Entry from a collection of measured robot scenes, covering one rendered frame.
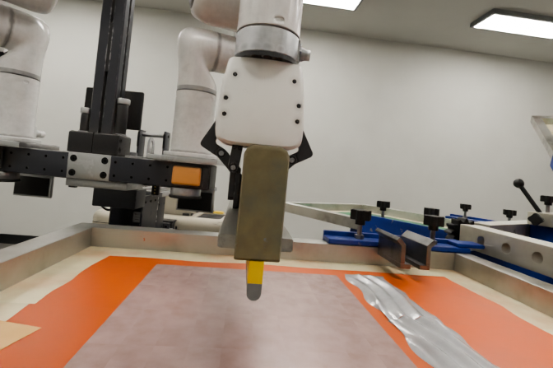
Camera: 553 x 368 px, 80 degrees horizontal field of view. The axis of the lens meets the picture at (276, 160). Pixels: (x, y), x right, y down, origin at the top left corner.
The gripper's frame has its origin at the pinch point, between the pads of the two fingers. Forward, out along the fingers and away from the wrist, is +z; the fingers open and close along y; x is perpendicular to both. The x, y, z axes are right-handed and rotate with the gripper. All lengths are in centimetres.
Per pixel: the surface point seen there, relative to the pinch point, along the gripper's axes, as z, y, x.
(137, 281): 14.3, 14.3, -8.4
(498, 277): 11.8, -43.3, -13.3
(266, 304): 14.2, -3.1, -2.7
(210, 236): 11.1, 6.4, -25.0
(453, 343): 13.7, -22.3, 5.9
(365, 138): -54, -154, -380
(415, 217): 13, -80, -107
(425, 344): 13.5, -18.7, 6.8
